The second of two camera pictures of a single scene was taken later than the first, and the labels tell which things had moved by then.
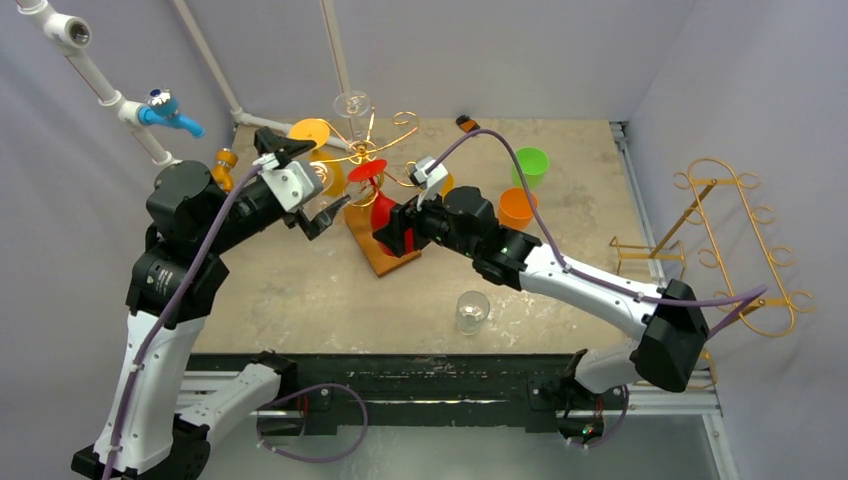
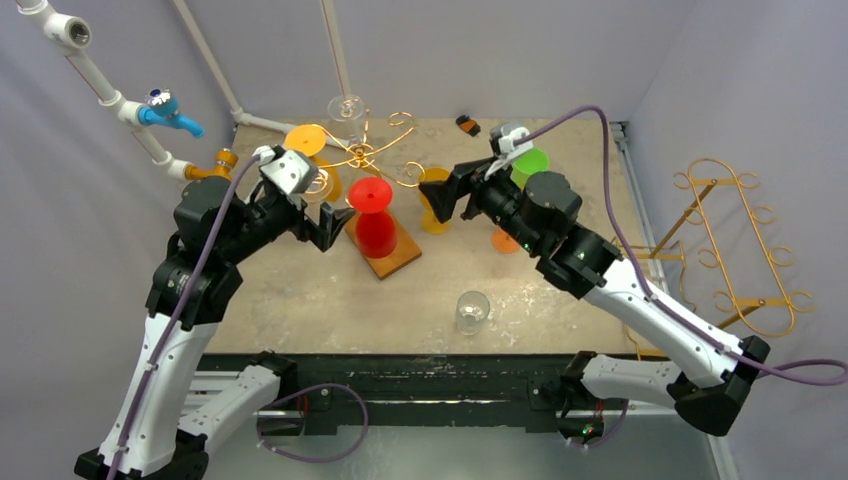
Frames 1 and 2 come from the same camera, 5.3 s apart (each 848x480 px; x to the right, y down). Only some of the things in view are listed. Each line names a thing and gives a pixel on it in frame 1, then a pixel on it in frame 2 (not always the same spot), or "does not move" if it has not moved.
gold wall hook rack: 751,270 does not move
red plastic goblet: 367,170 → 375,226
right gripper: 403,223 → 469,192
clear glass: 472,308 does not move
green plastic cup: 533,163 does not move
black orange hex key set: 467,124 does not move
